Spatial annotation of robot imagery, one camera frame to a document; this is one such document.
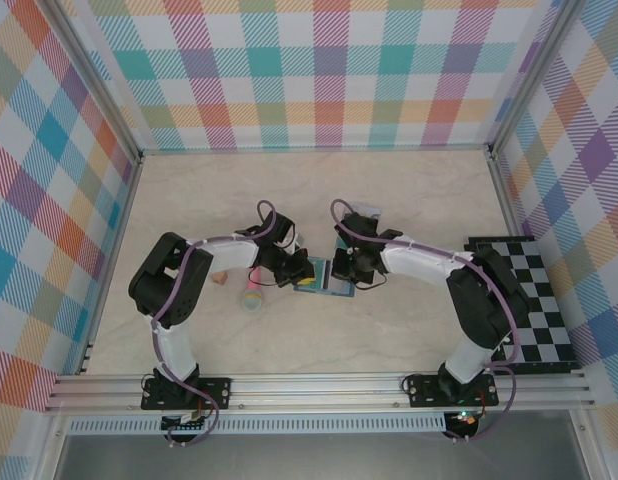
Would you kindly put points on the right controller board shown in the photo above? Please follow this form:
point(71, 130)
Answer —
point(464, 422)

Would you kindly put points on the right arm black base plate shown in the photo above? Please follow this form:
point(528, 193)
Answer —
point(421, 390)

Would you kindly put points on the aluminium side rail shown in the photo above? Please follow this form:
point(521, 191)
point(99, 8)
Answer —
point(109, 270)
point(534, 220)

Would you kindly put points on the aluminium mounting rail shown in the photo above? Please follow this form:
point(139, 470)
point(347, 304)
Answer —
point(314, 392)

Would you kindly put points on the pink toy microphone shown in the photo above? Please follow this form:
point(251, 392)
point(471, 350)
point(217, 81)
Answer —
point(252, 297)

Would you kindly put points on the blue green box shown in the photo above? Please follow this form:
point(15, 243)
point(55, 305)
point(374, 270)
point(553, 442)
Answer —
point(334, 290)

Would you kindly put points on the aluminium frame post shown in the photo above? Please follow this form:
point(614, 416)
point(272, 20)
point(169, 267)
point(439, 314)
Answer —
point(534, 75)
point(94, 85)

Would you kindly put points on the left controller board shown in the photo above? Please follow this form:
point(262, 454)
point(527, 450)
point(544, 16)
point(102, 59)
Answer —
point(184, 422)

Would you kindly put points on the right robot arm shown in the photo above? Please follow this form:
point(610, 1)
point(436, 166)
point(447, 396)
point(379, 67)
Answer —
point(489, 300)

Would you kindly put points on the controller board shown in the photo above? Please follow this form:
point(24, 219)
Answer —
point(184, 422)
point(464, 422)

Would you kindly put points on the black and white chessboard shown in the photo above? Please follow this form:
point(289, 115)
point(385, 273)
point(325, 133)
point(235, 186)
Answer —
point(544, 300)

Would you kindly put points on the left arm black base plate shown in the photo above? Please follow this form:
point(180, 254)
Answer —
point(214, 392)

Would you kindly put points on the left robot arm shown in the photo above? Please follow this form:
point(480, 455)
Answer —
point(169, 285)

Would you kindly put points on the small wooden block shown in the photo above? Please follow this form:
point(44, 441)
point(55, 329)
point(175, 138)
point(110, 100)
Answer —
point(220, 279)

